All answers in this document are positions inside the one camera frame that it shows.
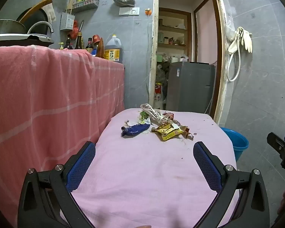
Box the light pink flowered table cloth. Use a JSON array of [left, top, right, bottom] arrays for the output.
[[59, 108, 238, 228]]

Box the grey wall rack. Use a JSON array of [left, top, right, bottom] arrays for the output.
[[71, 0, 100, 13]]

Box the beige rag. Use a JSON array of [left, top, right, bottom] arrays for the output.
[[44, 0, 56, 22]]

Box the white rubber glove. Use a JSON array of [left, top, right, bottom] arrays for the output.
[[228, 27, 243, 54], [239, 28, 253, 54]]

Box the white sack with red print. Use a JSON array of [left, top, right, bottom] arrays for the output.
[[154, 83, 163, 110]]

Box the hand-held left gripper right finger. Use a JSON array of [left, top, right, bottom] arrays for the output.
[[193, 141, 270, 228]]

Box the wooden door frame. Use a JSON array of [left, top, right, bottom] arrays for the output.
[[148, 0, 230, 126]]

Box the white hose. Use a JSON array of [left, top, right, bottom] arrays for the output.
[[226, 34, 241, 82]]

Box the brown torn wrapper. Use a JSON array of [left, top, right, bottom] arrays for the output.
[[180, 125, 194, 140]]

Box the white wall switch panel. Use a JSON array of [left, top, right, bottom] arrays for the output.
[[119, 7, 140, 16]]

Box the pink checked cloth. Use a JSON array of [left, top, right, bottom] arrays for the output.
[[0, 45, 126, 228]]

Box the grey washing machine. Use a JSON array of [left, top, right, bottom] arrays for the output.
[[166, 61, 216, 113]]

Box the steel pot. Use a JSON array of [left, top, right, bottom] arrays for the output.
[[0, 19, 26, 35]]

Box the sink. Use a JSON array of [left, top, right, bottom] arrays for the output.
[[0, 33, 55, 48]]

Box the brown red seasoning pouch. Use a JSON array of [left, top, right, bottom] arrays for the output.
[[93, 34, 106, 58]]

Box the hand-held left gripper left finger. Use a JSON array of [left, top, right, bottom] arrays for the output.
[[17, 141, 97, 228]]

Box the red plastic bag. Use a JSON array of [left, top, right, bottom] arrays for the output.
[[70, 20, 80, 40]]

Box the blue plastic bucket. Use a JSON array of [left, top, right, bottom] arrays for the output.
[[220, 127, 249, 162]]

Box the pile of plastic bags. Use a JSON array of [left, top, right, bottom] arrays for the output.
[[155, 53, 171, 86]]

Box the steel faucet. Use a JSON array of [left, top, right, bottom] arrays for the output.
[[27, 21, 55, 35]]

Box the blue snack wrapper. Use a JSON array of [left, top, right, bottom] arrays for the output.
[[121, 122, 151, 138]]

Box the cooking oil jug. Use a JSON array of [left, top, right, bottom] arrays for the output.
[[104, 35, 122, 63]]

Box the perforated utensil holder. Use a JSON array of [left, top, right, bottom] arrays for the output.
[[60, 12, 76, 31]]

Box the tall soy sauce bottle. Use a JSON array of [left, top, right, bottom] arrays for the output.
[[75, 32, 83, 50]]

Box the green wrapper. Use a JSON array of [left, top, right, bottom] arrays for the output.
[[138, 111, 150, 124]]

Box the black wok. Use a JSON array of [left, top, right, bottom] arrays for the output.
[[15, 7, 49, 35]]

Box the yellow snack wrapper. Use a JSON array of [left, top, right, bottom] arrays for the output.
[[155, 122, 184, 142]]

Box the wooden shelf unit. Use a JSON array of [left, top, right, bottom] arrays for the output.
[[158, 8, 193, 62]]

